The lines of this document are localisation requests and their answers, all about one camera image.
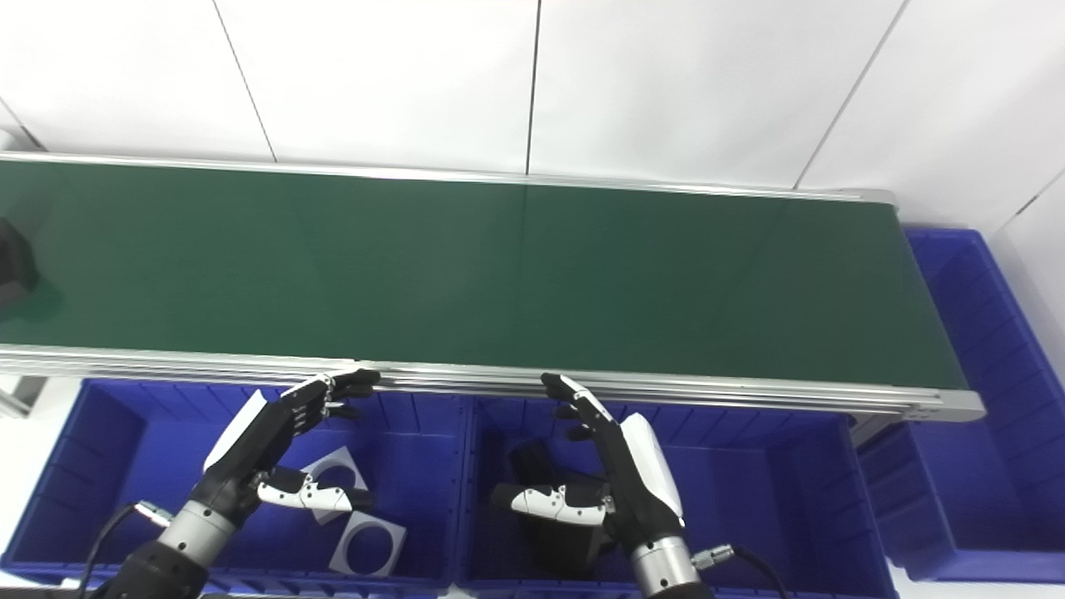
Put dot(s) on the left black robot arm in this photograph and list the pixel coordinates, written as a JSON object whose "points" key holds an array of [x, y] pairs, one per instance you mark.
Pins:
{"points": [[191, 532]]}

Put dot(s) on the green conveyor belt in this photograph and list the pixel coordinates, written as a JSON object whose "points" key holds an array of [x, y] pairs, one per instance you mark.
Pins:
{"points": [[499, 274], [666, 393]]}

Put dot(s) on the black cylinder block part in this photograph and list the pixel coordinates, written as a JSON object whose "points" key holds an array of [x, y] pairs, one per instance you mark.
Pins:
{"points": [[15, 266], [532, 466]]}

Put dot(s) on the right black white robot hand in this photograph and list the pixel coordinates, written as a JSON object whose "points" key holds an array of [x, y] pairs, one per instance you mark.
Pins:
{"points": [[645, 474]]}

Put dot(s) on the aluminium conveyor leg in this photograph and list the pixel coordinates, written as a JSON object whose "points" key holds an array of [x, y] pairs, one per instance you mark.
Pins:
{"points": [[878, 433], [21, 395]]}

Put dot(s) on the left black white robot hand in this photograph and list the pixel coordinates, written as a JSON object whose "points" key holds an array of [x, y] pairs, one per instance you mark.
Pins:
{"points": [[258, 441]]}

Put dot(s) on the grey square plate with hole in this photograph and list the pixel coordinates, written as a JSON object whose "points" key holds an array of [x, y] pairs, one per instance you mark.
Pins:
{"points": [[349, 462], [395, 537]]}

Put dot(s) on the blue plastic bin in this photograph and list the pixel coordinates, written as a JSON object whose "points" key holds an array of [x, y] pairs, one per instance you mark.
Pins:
{"points": [[749, 499], [982, 466], [125, 466]]}

